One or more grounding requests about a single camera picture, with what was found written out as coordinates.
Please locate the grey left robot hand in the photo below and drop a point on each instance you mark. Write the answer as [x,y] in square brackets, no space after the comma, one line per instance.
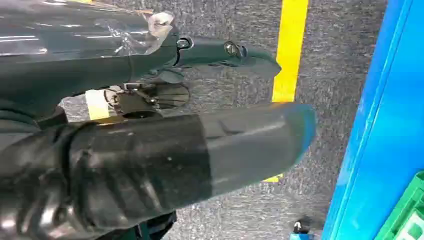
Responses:
[139,159]

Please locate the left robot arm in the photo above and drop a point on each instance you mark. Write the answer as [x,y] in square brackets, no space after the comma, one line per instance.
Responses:
[30,198]

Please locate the pale yellow floor tape piece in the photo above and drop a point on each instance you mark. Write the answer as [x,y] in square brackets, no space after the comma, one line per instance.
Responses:
[97,104]

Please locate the black robot leg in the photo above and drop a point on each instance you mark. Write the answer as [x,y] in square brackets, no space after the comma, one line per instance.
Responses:
[149,228]

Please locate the yellow floor tape strip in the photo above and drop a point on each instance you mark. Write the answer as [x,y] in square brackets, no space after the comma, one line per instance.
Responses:
[290,49]

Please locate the blue metal cart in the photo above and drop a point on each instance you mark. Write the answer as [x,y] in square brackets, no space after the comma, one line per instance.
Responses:
[391,116]

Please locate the green plastic crate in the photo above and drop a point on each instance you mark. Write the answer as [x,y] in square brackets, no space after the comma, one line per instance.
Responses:
[405,215]

